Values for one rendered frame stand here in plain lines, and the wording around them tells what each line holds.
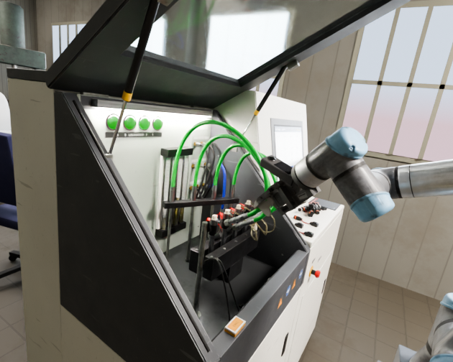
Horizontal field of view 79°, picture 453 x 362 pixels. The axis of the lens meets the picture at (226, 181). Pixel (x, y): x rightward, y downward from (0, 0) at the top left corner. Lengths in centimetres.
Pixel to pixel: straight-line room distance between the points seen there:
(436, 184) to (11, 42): 551
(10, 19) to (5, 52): 48
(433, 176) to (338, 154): 21
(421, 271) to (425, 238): 33
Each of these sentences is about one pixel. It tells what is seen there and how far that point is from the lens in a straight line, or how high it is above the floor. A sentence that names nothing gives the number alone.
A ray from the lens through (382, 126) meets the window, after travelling 297.
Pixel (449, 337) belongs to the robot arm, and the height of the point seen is 111.
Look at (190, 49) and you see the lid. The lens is 85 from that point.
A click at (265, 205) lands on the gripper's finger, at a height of 121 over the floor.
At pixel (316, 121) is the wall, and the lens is 307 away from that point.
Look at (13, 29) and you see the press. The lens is 566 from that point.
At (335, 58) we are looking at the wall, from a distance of 311.
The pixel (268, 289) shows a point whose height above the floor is 95.
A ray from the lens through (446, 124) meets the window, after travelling 300.
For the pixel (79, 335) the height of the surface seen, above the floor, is 74.
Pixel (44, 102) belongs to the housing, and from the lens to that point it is 93.
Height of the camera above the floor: 146
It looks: 14 degrees down
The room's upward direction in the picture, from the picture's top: 7 degrees clockwise
